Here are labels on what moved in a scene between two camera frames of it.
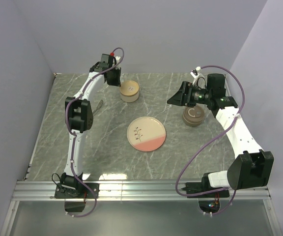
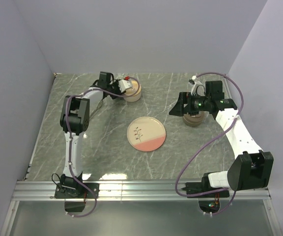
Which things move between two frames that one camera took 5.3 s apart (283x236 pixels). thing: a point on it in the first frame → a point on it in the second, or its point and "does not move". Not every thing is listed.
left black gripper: [118, 82] → [119, 92]
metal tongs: [99, 106] does not move
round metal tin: [131, 98] does not move
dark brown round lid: [193, 114] does not move
